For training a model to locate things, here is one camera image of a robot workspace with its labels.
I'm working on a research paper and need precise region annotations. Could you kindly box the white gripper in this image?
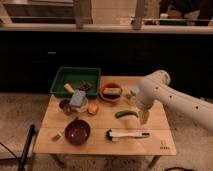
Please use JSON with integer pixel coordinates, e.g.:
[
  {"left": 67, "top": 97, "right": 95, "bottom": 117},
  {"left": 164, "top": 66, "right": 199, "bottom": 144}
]
[{"left": 136, "top": 97, "right": 154, "bottom": 125}]

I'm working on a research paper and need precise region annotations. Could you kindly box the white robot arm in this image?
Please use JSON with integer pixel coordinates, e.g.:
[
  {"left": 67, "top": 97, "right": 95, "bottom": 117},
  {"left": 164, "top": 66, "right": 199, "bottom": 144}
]
[{"left": 136, "top": 70, "right": 213, "bottom": 132}]

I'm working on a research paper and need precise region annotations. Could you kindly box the orange bowl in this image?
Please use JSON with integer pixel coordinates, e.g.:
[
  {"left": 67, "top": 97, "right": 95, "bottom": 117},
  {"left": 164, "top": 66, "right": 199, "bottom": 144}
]
[{"left": 99, "top": 83, "right": 122, "bottom": 103}]

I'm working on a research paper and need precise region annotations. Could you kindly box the tan block in bowl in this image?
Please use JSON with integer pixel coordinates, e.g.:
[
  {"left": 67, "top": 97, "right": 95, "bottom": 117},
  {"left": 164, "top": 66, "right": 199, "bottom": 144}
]
[{"left": 103, "top": 88, "right": 121, "bottom": 95}]

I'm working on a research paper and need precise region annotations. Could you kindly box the dark purple bowl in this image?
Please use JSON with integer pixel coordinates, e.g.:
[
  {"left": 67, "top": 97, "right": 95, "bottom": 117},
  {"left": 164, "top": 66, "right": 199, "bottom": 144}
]
[{"left": 65, "top": 119, "right": 91, "bottom": 146}]

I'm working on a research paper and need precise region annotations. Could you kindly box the grey cloth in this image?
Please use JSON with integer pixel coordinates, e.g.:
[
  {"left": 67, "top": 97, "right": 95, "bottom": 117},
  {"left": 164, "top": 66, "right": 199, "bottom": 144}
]
[{"left": 130, "top": 86, "right": 139, "bottom": 96}]

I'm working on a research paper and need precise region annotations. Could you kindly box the wooden folding table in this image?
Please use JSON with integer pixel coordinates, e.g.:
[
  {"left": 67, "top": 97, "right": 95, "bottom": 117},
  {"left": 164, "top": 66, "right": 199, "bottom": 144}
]
[{"left": 32, "top": 75, "right": 178, "bottom": 169}]

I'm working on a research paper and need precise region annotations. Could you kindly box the orange fruit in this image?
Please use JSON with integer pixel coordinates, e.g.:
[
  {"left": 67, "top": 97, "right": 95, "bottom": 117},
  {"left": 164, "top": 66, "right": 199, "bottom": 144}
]
[{"left": 87, "top": 102, "right": 99, "bottom": 115}]

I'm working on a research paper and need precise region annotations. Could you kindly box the dark berries cluster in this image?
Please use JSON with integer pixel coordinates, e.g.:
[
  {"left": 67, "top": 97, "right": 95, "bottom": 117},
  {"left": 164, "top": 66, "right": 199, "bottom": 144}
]
[{"left": 78, "top": 82, "right": 91, "bottom": 91}]

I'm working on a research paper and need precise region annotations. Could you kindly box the green plastic tray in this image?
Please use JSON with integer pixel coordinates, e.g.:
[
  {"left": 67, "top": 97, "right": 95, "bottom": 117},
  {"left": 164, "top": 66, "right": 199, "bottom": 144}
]
[{"left": 50, "top": 67, "right": 101, "bottom": 99}]

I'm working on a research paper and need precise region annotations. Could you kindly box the dark round cup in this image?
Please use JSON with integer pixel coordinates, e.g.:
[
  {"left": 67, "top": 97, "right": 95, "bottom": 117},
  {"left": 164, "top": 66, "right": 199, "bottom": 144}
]
[{"left": 59, "top": 99, "right": 71, "bottom": 115}]

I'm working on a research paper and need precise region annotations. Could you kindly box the yellow banana toy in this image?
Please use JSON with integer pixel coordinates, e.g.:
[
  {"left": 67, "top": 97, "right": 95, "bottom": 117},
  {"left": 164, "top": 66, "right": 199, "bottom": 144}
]
[{"left": 64, "top": 83, "right": 75, "bottom": 93}]

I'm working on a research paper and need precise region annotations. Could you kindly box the small wooden block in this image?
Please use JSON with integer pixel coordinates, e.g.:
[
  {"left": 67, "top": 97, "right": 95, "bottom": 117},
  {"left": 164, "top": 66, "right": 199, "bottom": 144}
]
[{"left": 52, "top": 132, "right": 63, "bottom": 141}]

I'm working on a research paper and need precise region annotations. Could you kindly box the black pole stand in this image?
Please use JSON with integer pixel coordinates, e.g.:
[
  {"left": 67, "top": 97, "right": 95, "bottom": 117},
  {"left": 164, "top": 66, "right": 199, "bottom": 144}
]
[{"left": 18, "top": 124, "right": 35, "bottom": 171}]

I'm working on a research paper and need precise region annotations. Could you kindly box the white black handled tool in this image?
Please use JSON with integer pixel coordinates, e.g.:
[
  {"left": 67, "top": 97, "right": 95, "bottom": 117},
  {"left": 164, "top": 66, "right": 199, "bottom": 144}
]
[{"left": 106, "top": 130, "right": 150, "bottom": 141}]

